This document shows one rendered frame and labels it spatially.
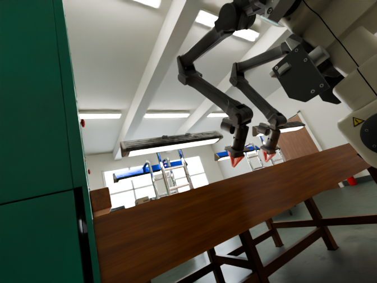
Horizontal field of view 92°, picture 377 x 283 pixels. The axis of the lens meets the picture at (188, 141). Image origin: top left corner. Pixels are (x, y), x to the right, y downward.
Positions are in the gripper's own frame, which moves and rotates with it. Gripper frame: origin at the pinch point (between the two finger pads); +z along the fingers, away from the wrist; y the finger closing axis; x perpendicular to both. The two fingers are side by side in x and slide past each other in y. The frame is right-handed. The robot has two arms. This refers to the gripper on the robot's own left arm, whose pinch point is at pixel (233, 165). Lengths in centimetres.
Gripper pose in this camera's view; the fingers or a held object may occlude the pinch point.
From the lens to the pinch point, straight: 89.2
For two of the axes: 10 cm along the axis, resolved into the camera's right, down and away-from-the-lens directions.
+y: -8.6, 1.4, -4.9
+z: -0.9, 9.1, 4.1
